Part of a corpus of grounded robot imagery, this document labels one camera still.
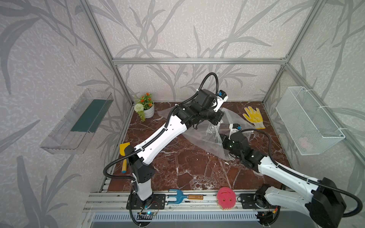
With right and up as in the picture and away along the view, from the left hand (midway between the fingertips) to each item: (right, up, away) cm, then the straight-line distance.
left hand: (223, 115), depth 69 cm
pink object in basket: (+44, -15, +5) cm, 47 cm away
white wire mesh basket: (+38, -6, -5) cm, 39 cm away
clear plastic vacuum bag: (-7, -11, +4) cm, 14 cm away
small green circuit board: (-36, -50, +2) cm, 61 cm away
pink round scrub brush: (+2, -43, +4) cm, 43 cm away
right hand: (-2, -12, +12) cm, 17 cm away
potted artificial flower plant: (-49, +5, +31) cm, 58 cm away
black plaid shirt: (-6, -8, +4) cm, 10 cm away
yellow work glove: (+35, -2, +43) cm, 55 cm away
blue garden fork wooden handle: (-21, -43, +5) cm, 48 cm away
